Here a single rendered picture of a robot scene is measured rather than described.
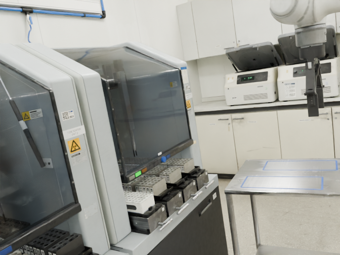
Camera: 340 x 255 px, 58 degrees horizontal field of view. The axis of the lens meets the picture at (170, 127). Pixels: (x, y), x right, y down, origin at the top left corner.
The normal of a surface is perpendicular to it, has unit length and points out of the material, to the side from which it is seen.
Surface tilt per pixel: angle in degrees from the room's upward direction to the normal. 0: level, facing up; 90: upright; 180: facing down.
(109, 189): 90
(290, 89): 90
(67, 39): 90
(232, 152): 90
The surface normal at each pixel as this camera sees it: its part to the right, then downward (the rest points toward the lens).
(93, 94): 0.83, -0.04
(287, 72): -0.53, -0.30
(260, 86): -0.55, 0.24
